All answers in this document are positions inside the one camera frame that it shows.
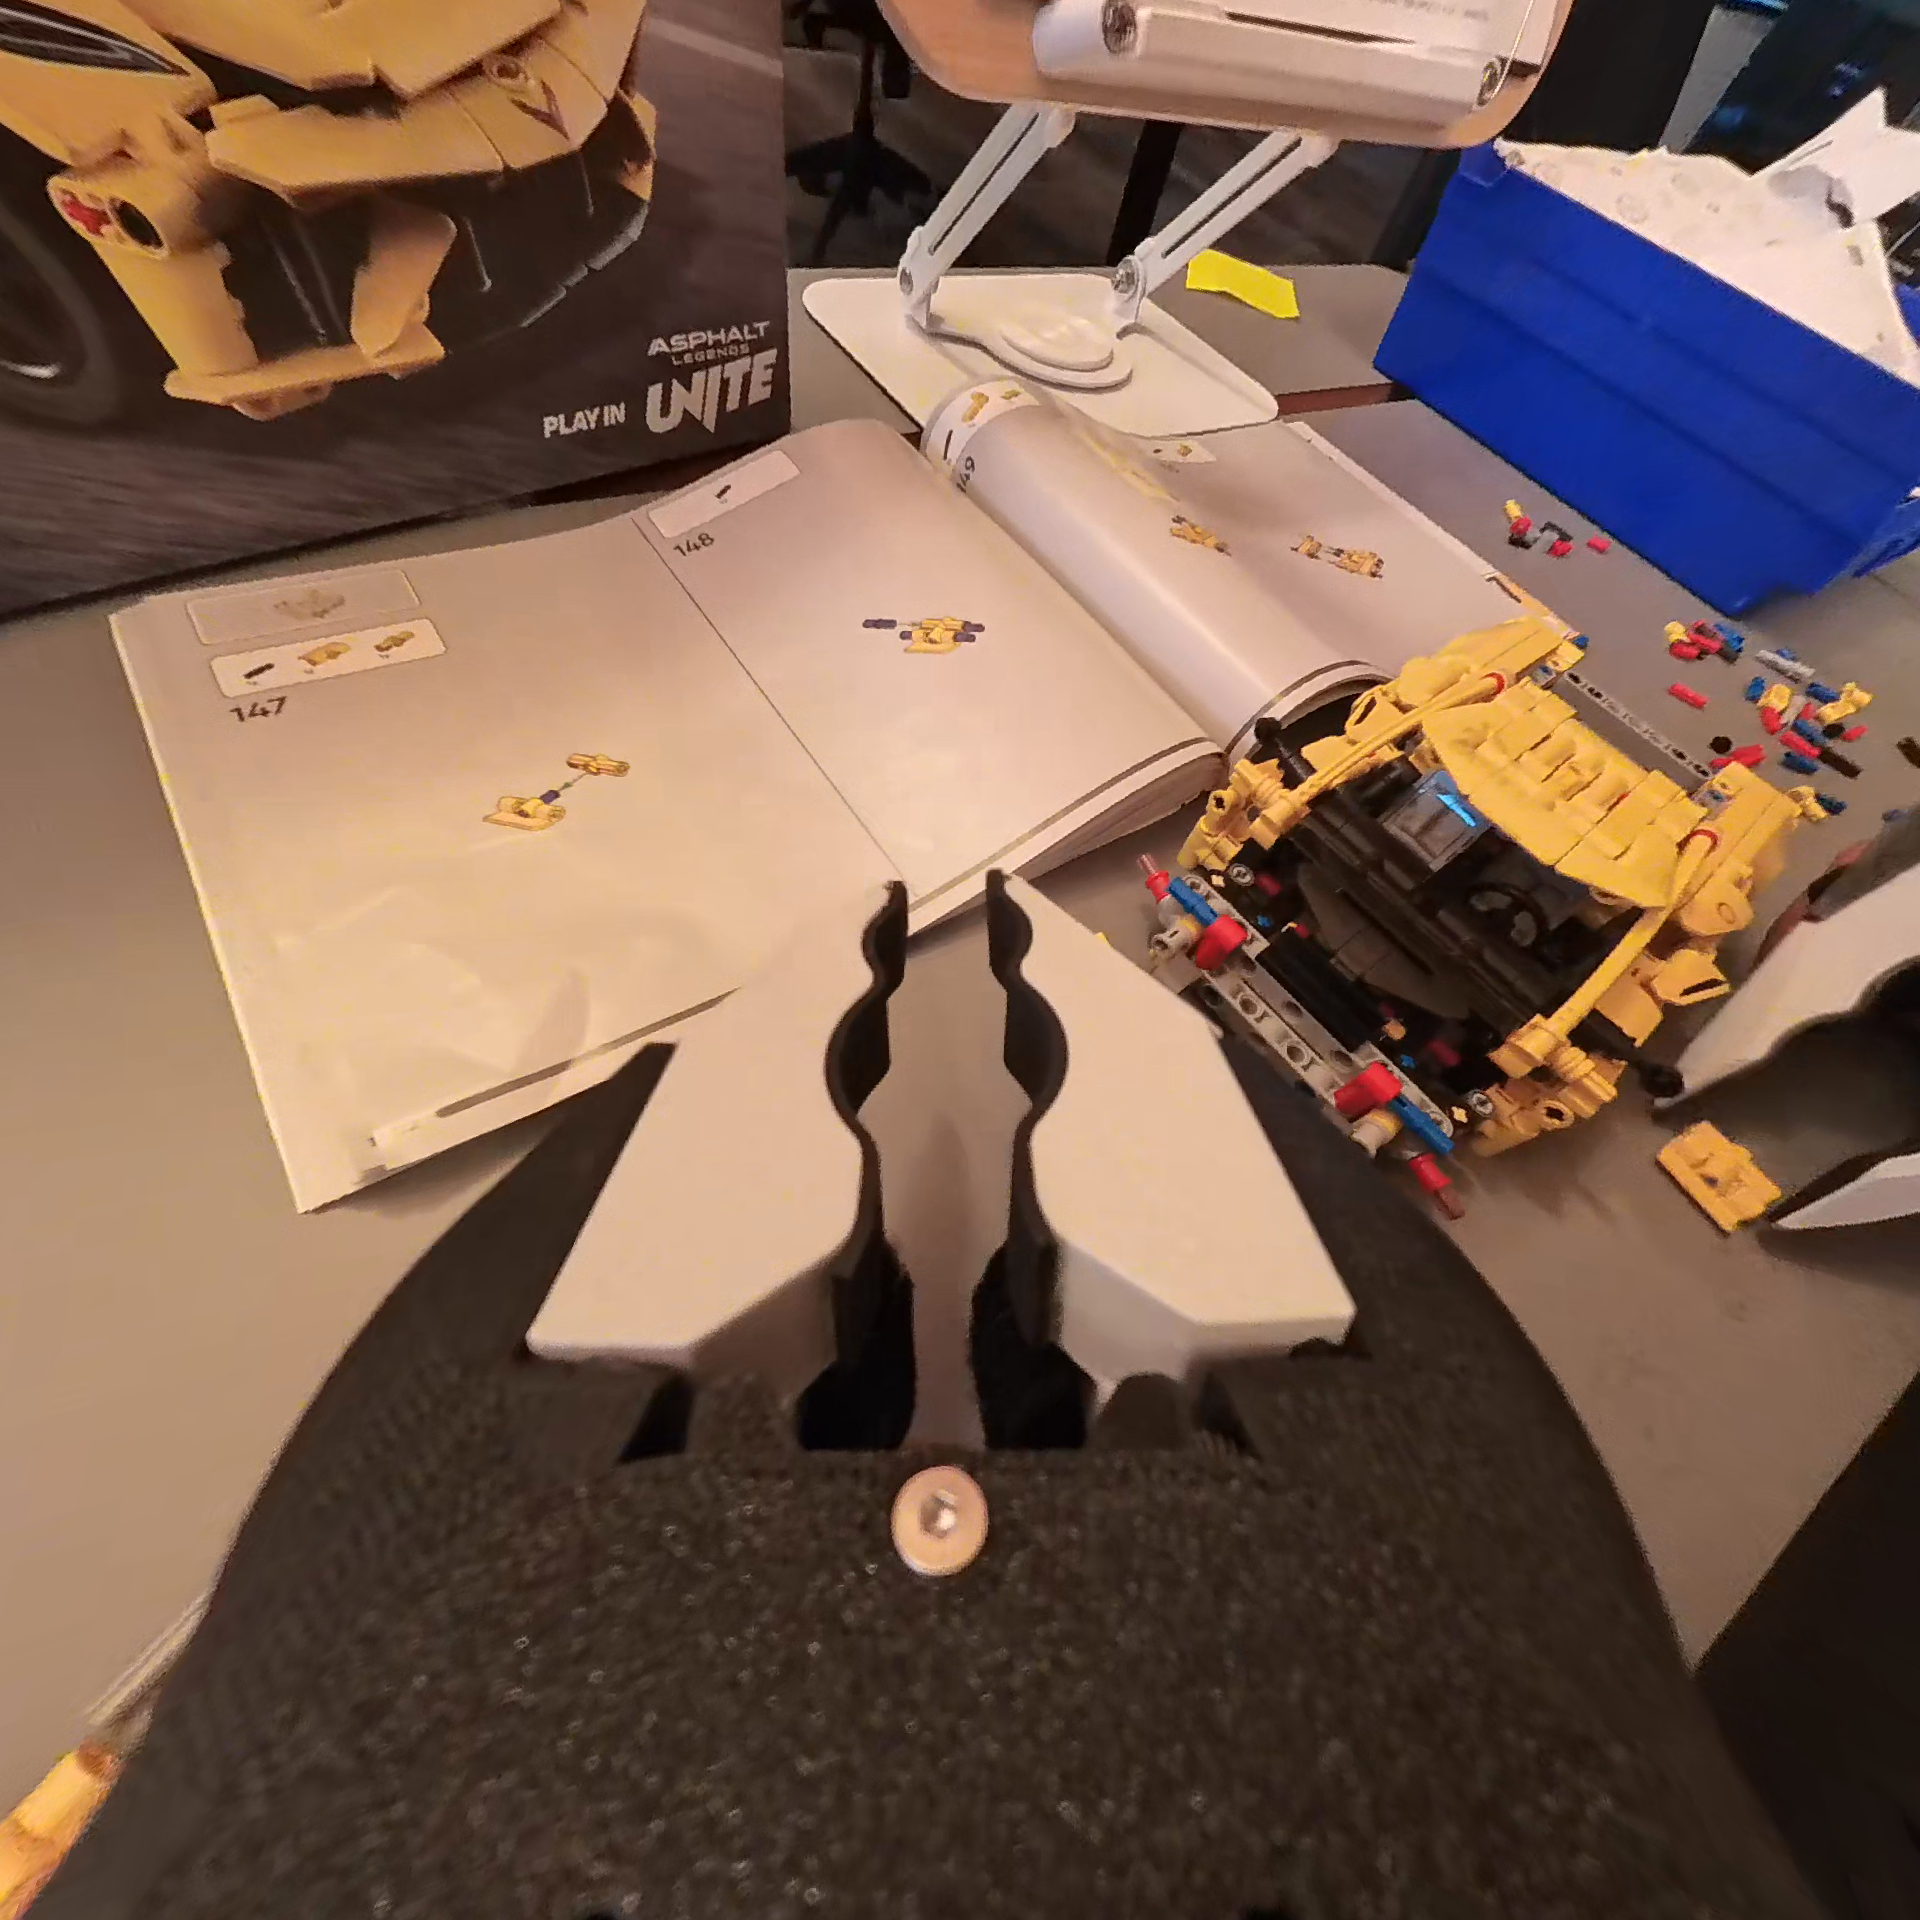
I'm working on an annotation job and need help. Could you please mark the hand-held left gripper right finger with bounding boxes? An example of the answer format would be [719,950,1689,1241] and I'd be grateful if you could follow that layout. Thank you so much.
[970,871,1354,1448]

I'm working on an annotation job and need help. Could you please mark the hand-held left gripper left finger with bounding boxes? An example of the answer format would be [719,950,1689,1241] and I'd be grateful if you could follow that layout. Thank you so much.
[526,883,917,1448]

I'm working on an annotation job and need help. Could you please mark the grey desk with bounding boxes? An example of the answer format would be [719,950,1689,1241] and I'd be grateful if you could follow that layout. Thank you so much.
[0,262,1920,1800]

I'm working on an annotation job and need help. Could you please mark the yellow toy brick car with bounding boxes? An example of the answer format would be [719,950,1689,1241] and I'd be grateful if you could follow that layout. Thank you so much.
[1141,613,1829,1213]

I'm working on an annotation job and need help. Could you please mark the pile of yellow bricks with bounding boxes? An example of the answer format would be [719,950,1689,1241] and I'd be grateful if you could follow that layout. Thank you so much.
[0,1725,127,1920]

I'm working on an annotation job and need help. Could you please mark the white crumpled papers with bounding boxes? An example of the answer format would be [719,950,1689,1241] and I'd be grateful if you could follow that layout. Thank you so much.
[1500,83,1920,395]

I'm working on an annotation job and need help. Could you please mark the yellow paper strip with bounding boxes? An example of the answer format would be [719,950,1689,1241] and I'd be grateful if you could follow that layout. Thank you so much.
[1183,249,1303,319]

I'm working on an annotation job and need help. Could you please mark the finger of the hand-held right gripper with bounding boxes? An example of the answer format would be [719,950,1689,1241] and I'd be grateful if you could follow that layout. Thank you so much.
[1759,1132,1920,1237]
[1654,860,1920,1116]

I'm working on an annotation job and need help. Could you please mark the blue storage bin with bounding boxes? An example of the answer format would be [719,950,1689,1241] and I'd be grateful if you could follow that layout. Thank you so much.
[1370,141,1920,616]

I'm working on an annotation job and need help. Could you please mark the instruction booklet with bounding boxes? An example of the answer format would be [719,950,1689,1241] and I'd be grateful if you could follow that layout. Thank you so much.
[110,381,1576,1213]

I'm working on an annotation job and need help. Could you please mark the black toy set box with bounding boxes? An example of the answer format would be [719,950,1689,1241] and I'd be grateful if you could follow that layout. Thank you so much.
[0,0,792,620]

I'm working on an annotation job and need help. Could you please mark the yellow panel brick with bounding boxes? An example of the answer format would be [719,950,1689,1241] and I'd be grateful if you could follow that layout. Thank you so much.
[1654,1120,1788,1237]

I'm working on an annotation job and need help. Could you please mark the scatter of small coloured pins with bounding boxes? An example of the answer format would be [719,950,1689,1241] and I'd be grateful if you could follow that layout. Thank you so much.
[1500,497,1876,781]

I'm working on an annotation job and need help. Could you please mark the white tablet stand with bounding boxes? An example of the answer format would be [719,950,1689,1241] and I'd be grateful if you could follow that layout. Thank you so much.
[801,0,1509,440]

